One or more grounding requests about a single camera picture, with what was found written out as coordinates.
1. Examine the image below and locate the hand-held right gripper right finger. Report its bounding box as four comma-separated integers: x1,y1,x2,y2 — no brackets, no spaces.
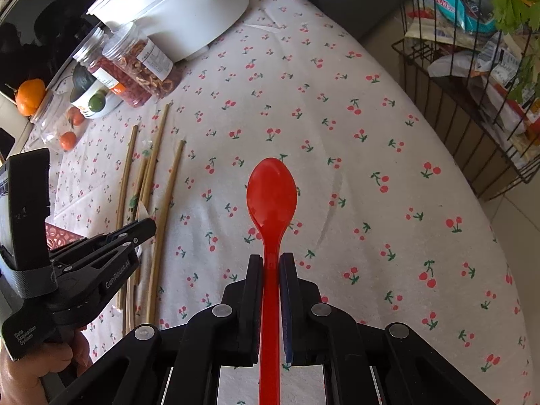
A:
279,252,497,405

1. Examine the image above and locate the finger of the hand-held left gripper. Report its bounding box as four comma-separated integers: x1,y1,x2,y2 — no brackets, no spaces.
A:
50,218,158,271
51,245,141,311

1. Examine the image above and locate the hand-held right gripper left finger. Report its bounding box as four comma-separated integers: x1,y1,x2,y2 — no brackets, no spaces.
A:
46,254,265,405

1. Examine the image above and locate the pink perforated utensil holder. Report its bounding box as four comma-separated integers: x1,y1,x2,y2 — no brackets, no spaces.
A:
45,223,87,251

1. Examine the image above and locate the red plastic spoon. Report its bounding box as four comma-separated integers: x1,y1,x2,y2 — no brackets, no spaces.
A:
246,157,298,405

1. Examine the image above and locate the person's left hand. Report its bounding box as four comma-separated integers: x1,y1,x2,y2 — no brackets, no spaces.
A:
0,327,90,405

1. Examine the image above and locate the clear glass jar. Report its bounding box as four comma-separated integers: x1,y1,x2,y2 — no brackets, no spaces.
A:
30,88,86,153

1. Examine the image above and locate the white printed ceramic bowl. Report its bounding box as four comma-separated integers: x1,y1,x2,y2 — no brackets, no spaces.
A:
70,85,122,119

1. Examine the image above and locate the clear jar of red berries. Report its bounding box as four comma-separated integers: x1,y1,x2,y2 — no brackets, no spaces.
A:
74,27,153,109

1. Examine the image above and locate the dark green squash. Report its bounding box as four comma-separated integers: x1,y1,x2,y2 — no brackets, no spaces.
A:
70,64,104,101

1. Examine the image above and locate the clear jar of dried slices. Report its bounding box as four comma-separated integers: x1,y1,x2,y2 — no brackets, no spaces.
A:
102,22,183,99

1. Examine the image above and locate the black glass microwave oven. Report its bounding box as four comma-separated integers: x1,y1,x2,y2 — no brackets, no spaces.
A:
0,0,111,108

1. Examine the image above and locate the white electric cooking pot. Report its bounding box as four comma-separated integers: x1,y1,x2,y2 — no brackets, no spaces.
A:
86,0,374,62

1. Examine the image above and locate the pile of snack packets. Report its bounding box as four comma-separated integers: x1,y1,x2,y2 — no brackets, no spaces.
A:
404,0,540,165

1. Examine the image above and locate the green leafy herb bunch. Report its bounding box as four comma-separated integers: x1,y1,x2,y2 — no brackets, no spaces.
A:
490,0,540,106

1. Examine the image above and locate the black wire basket rack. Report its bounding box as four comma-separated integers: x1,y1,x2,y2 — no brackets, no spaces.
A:
391,0,540,201

